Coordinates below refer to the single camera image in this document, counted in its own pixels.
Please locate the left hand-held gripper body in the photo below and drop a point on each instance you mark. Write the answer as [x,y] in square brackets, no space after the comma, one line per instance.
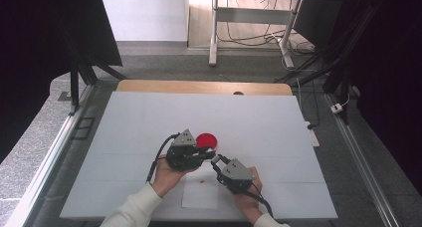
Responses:
[182,154]

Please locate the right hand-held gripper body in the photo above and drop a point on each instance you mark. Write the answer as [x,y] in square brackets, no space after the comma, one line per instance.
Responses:
[237,177]

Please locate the red round ink pad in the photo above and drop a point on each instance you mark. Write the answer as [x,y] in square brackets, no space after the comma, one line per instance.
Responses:
[206,140]

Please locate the white paper sheet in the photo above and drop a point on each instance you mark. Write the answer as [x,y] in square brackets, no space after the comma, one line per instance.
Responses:
[199,193]

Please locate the person's right hand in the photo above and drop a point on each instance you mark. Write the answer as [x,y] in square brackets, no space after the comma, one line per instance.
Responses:
[249,205]

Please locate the person's left hand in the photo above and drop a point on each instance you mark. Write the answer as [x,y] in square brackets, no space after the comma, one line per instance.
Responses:
[167,180]

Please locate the white table cover board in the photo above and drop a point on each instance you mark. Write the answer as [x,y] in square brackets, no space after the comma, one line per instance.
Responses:
[265,120]

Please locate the wooden table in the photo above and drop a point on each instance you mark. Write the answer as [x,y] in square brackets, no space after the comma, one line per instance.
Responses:
[199,87]

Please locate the small white adapter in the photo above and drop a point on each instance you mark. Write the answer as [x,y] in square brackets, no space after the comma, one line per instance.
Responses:
[336,108]

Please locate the black metal stand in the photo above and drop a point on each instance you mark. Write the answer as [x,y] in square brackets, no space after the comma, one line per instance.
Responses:
[74,87]
[345,87]

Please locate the black curtain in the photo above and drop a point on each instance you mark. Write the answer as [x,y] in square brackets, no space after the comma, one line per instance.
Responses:
[391,87]
[33,54]

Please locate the aluminium floor rail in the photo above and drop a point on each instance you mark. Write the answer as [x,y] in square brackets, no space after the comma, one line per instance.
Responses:
[49,160]
[361,167]

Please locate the white metal desk frame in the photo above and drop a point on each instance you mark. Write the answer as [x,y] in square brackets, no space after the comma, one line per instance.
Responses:
[252,15]

